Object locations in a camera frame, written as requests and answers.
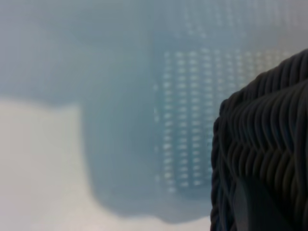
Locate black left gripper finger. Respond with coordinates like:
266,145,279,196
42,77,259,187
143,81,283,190
233,176,292,231

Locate dark brown wicker basket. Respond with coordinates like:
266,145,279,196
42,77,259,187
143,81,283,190
210,49,308,231

